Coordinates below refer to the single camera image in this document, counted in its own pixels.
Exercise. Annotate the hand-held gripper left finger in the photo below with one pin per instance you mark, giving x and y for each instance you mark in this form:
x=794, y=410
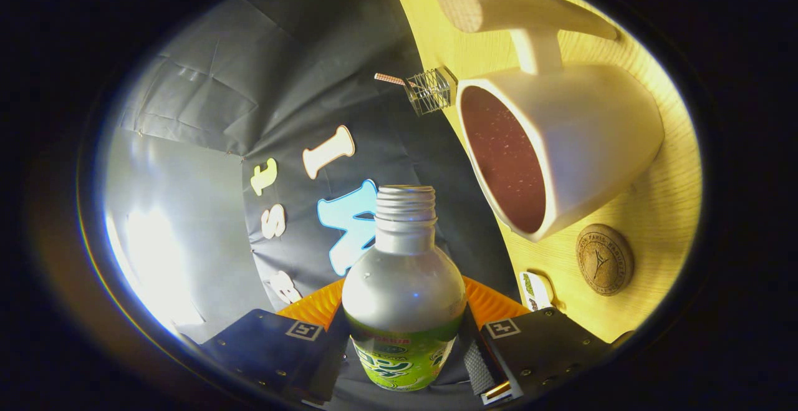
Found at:
x=268, y=348

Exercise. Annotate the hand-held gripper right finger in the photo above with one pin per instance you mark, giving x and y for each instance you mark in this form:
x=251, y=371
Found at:
x=480, y=361

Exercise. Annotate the silver bottle with green label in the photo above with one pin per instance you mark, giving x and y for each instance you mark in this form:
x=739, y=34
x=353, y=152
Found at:
x=402, y=286

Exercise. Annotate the round cork coaster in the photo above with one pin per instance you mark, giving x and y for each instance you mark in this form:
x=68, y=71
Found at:
x=605, y=260

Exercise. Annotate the white divided dish with beans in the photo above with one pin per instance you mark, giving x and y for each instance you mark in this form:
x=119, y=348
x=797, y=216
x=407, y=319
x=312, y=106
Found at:
x=539, y=287

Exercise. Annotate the wooden table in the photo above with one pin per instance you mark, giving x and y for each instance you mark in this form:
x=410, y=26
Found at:
x=654, y=211

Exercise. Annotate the checked pink straw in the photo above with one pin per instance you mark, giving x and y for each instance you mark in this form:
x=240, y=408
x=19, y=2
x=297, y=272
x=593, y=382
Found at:
x=389, y=78

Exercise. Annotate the black backdrop cloth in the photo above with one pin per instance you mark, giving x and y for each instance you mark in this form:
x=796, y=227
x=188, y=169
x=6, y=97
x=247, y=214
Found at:
x=312, y=55

